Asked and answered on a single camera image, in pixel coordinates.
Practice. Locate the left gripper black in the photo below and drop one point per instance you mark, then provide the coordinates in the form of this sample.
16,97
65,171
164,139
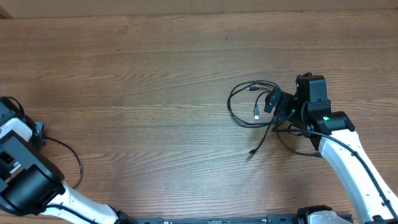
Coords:
38,127

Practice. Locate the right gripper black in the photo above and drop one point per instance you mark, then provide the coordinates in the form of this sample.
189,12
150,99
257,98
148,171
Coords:
285,101

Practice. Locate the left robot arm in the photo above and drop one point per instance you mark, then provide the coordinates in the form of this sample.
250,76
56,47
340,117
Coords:
31,184

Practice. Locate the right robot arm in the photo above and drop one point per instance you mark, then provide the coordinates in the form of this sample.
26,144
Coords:
334,136

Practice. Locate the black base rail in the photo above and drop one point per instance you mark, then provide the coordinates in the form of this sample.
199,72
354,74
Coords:
268,219

